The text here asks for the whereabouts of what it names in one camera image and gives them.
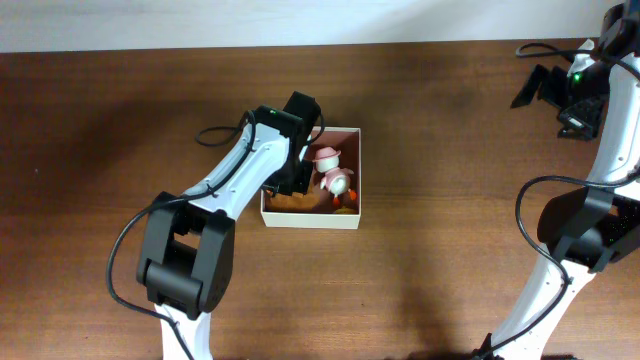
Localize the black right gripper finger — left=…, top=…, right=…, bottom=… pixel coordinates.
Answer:
left=510, top=64, right=549, bottom=109
left=557, top=117, right=598, bottom=140

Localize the brown plush toy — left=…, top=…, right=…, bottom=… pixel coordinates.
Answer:
left=264, top=186, right=334, bottom=213

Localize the pink white duck toy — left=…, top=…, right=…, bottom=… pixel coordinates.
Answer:
left=313, top=147, right=357, bottom=208

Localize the yellow round toy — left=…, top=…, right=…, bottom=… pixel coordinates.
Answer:
left=334, top=207, right=358, bottom=215

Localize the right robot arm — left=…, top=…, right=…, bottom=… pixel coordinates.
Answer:
left=472, top=0, right=639, bottom=359

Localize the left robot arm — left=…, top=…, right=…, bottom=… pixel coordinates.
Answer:
left=136, top=92, right=322, bottom=359

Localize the white cardboard box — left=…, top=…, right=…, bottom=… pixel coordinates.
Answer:
left=260, top=127, right=362, bottom=230

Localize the black right camera cable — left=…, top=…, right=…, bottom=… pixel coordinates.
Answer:
left=472, top=42, right=640, bottom=360

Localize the black camera cable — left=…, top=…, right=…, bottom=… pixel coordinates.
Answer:
left=472, top=42, right=640, bottom=360
left=104, top=109, right=326, bottom=360

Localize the black left camera cable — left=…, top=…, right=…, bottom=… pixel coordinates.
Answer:
left=104, top=109, right=326, bottom=360

